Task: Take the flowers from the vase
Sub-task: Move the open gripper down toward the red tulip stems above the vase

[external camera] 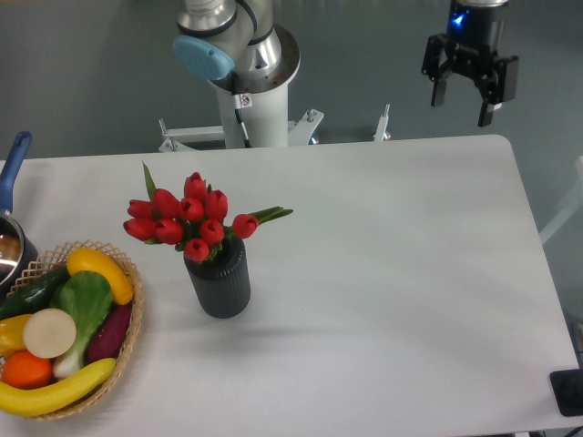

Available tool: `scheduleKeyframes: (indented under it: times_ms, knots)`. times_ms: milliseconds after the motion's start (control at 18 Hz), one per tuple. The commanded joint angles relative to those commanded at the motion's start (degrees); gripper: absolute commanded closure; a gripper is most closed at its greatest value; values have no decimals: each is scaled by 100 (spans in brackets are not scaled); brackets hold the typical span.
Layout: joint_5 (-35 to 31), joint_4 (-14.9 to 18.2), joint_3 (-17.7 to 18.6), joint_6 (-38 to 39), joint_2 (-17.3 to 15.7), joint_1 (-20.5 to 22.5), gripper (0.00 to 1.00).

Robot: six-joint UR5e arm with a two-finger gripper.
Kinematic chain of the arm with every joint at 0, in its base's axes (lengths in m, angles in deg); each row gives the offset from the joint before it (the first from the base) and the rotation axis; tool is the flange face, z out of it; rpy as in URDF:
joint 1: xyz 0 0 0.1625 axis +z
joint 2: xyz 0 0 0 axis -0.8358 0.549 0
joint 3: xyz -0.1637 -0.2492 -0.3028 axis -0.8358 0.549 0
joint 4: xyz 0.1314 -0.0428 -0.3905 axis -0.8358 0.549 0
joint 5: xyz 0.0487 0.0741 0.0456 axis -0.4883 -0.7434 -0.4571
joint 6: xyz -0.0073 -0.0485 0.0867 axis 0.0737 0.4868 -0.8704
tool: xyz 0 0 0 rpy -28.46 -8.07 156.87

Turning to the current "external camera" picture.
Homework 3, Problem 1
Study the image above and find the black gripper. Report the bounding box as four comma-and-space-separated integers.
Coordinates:
421, 1, 519, 127

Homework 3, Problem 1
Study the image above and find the red tulip bouquet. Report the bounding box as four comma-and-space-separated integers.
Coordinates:
123, 165, 292, 264

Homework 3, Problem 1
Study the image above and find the dark grey ribbed vase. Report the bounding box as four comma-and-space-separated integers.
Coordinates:
184, 237, 251, 319

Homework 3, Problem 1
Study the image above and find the black device at table edge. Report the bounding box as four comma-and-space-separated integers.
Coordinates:
549, 369, 583, 417

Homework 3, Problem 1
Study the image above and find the green bok choy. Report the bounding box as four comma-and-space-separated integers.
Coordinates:
50, 271, 113, 380

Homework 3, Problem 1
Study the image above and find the woven wicker basket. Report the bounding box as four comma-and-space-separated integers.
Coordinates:
1, 240, 143, 420

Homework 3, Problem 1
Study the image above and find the purple sweet potato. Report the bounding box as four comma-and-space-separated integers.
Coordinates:
86, 304, 131, 363

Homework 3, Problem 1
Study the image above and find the green cucumber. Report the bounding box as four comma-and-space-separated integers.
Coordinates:
1, 266, 69, 320

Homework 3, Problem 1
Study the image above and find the yellow bell pepper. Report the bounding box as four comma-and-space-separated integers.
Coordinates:
0, 314, 32, 357

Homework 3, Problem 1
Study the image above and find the orange fruit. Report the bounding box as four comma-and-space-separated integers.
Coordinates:
1, 351, 53, 390

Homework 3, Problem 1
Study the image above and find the yellow banana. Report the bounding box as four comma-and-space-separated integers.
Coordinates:
1, 358, 117, 417

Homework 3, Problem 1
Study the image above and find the white frame at right edge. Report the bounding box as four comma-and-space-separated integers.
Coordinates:
539, 156, 582, 245

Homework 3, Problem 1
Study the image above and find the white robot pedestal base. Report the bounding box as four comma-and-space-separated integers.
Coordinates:
158, 76, 393, 153

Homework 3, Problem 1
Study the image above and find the black cable on pedestal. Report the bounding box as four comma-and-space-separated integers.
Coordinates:
230, 72, 253, 149

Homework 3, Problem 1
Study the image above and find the blue handled saucepan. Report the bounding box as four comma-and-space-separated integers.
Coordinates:
1, 131, 38, 301

